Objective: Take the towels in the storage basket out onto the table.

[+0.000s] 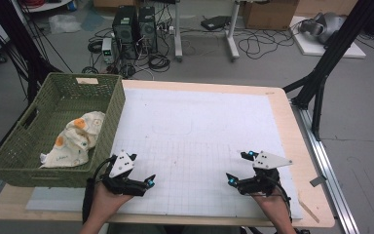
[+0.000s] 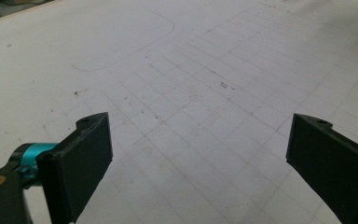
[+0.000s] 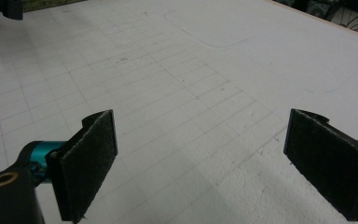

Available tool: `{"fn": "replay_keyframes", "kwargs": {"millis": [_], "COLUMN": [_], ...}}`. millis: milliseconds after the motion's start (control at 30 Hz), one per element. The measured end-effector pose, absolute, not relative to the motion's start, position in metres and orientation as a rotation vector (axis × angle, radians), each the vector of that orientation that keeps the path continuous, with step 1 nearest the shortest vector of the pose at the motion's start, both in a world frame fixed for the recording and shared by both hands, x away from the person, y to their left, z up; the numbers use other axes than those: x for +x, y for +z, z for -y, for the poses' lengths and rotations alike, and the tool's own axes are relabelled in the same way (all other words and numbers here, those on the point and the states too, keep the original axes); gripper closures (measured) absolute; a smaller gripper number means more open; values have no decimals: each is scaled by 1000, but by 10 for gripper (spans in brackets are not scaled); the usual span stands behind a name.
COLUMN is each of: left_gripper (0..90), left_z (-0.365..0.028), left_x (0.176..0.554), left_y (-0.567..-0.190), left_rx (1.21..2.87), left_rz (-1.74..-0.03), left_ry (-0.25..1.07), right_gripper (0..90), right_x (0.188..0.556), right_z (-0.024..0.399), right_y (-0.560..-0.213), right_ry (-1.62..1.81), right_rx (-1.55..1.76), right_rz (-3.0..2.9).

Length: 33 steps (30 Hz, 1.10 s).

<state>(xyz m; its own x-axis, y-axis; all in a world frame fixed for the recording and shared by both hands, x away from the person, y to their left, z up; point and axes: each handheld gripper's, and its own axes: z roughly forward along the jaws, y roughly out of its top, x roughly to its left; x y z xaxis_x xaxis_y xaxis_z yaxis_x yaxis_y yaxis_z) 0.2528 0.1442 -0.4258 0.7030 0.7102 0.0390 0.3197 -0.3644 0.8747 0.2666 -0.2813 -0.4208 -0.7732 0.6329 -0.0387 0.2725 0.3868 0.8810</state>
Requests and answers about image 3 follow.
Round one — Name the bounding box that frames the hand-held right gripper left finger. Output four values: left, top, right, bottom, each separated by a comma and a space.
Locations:
45, 109, 119, 224

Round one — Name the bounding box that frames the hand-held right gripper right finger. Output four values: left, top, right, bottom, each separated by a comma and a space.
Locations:
282, 108, 358, 222

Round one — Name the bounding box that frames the green woven basket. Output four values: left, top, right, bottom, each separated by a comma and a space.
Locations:
22, 0, 87, 13

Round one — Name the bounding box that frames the white gridded mat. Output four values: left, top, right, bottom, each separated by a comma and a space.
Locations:
0, 0, 358, 224

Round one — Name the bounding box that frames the black computer tower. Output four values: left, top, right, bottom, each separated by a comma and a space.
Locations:
306, 0, 335, 18

